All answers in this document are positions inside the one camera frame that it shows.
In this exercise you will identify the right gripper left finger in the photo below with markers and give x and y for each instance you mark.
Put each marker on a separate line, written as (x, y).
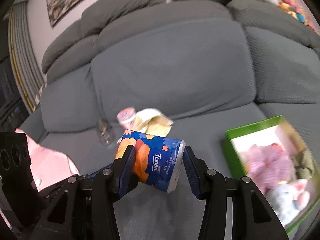
(83, 206)

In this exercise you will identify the purple scrunchie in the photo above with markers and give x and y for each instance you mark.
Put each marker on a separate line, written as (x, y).
(267, 167)

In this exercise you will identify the red white pompom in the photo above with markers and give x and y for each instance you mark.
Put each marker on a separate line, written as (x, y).
(277, 146)

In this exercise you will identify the blue orange tissue pack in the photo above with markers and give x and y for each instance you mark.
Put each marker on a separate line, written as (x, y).
(158, 159)

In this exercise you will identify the white pink plush toy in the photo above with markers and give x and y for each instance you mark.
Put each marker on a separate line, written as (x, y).
(287, 200)

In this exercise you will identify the pink floral clothing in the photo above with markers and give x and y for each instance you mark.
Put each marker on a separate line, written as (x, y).
(49, 168)

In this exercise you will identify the green cardboard box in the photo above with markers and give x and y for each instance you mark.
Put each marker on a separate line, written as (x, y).
(276, 129)

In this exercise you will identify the olive green cloth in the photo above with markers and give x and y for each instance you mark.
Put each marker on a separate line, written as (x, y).
(303, 167)

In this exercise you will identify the pink lidded canister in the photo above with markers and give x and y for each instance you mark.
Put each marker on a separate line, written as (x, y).
(126, 117)

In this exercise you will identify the cream yellow towel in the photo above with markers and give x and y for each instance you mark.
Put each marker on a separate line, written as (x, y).
(153, 122)

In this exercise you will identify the striped curtain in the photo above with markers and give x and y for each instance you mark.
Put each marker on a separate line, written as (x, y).
(28, 76)

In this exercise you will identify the grey fabric sofa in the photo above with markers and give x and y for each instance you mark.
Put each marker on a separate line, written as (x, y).
(209, 65)

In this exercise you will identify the colourful plush toys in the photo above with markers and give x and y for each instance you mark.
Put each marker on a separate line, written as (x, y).
(287, 2)

